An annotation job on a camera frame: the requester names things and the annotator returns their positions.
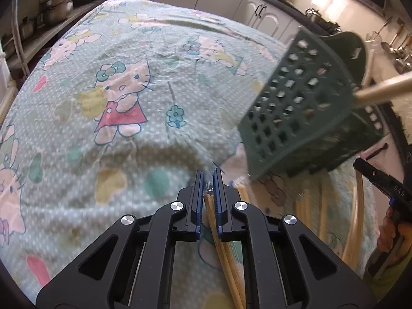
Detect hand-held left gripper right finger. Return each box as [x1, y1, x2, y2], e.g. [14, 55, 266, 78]
[213, 168, 377, 309]

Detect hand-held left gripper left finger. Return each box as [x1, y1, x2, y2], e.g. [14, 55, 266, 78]
[35, 170, 207, 309]

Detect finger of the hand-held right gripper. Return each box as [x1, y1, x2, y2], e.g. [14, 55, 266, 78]
[353, 159, 412, 200]

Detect wooden chopsticks pair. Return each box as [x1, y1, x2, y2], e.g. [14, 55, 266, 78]
[230, 180, 256, 207]
[203, 187, 248, 309]
[352, 71, 412, 108]
[339, 167, 366, 264]

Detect green plastic utensil basket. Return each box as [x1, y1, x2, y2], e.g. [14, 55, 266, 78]
[238, 27, 385, 181]

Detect person's right hand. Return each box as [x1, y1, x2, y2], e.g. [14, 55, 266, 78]
[377, 208, 407, 254]

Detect clear plastic bag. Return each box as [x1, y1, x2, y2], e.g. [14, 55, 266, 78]
[370, 43, 412, 123]

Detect cartoon cat printed tablecloth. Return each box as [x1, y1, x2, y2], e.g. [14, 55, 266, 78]
[0, 0, 380, 309]

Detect hanging steel ladle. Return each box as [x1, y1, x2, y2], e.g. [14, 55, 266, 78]
[391, 34, 409, 70]

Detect steel kettle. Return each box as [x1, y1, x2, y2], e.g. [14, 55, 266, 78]
[305, 8, 325, 23]

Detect black kitchen countertop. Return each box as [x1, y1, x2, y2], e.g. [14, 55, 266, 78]
[193, 0, 345, 36]

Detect white kitchen cabinets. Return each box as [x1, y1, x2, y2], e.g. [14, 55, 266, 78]
[178, 0, 301, 41]

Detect metal shelf rack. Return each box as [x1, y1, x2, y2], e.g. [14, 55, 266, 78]
[0, 0, 108, 81]

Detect stacked steel pots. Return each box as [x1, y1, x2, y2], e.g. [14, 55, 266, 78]
[40, 0, 78, 24]

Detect small steel pot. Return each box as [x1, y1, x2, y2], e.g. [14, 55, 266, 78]
[19, 16, 37, 39]

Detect wire skimmer strainer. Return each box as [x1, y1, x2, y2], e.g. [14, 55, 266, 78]
[366, 26, 384, 44]

